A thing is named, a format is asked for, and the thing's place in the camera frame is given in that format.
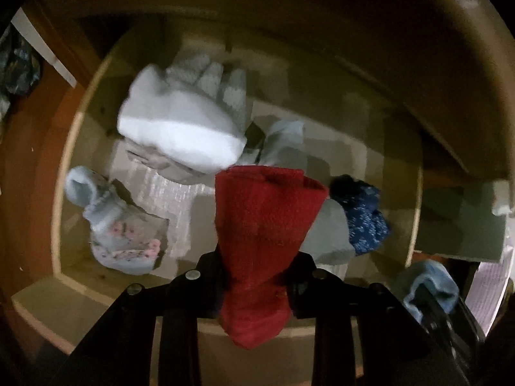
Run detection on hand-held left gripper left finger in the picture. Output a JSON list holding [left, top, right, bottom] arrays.
[[52, 249, 226, 386]]

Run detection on white paper sheets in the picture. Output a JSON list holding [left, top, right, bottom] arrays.
[[464, 261, 515, 332]]

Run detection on grey underwear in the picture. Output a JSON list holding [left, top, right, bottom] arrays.
[[304, 199, 357, 267], [126, 145, 216, 186]]

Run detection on pale blue sock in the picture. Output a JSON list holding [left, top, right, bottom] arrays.
[[241, 120, 306, 167]]

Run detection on red underwear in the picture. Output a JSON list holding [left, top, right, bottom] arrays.
[[214, 165, 331, 350]]

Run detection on dark blue dotted underwear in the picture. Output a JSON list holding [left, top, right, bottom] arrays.
[[329, 175, 391, 256]]

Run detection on white board strip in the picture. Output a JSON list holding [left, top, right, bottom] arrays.
[[11, 8, 77, 88]]

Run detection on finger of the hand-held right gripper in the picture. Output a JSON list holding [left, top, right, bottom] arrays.
[[414, 283, 489, 371]]

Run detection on wooden drawer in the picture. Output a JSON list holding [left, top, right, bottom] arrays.
[[10, 6, 427, 379]]

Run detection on wooden nightstand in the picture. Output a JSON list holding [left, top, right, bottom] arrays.
[[24, 0, 515, 194]]

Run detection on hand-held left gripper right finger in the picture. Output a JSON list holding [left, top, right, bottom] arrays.
[[284, 250, 471, 386]]

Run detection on grey board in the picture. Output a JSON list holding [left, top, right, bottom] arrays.
[[414, 180, 508, 263]]

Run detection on pale blue ribbed underwear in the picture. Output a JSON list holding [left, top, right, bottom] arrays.
[[165, 50, 248, 129]]

